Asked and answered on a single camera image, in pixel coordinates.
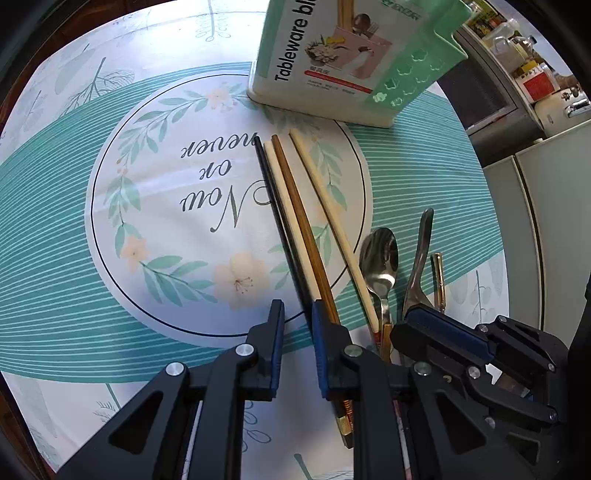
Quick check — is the microwave oven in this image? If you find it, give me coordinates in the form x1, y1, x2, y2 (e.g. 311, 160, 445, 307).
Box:
436, 25, 532, 137

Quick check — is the red white canister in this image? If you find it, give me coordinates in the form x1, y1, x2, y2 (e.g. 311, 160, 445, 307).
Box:
522, 69, 557, 102

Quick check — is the clear oil bottle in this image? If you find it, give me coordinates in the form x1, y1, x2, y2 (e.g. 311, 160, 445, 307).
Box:
494, 34, 532, 75

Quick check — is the green utensil holder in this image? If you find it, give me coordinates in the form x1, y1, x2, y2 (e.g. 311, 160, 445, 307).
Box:
246, 0, 469, 127

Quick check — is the long spoon gold handle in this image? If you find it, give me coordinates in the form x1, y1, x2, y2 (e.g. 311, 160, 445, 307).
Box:
431, 252, 447, 315

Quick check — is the brown chopstick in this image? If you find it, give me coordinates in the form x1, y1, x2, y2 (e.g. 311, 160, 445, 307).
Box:
270, 134, 357, 450

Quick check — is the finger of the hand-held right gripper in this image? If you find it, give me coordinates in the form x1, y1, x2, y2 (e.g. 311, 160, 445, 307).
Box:
462, 361, 561, 424
390, 308, 570, 378

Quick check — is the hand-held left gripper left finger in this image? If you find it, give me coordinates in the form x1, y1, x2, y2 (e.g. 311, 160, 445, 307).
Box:
55, 299, 286, 480

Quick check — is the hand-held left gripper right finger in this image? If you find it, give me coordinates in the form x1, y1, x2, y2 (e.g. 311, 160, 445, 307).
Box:
312, 299, 537, 480

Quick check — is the cream chopstick red end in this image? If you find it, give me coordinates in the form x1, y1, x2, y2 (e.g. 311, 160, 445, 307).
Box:
289, 129, 386, 352
264, 141, 324, 305

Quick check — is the grey refrigerator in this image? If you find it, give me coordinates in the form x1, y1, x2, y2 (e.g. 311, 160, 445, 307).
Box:
480, 122, 591, 370

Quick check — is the floral teal tablecloth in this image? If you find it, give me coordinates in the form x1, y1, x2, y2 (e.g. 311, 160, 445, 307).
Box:
0, 0, 513, 480

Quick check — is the steel spoon brown handle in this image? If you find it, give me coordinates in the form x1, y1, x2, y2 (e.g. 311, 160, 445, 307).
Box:
358, 227, 400, 367

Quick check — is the black chopstick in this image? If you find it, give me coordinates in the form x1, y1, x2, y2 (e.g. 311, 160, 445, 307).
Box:
253, 137, 319, 326

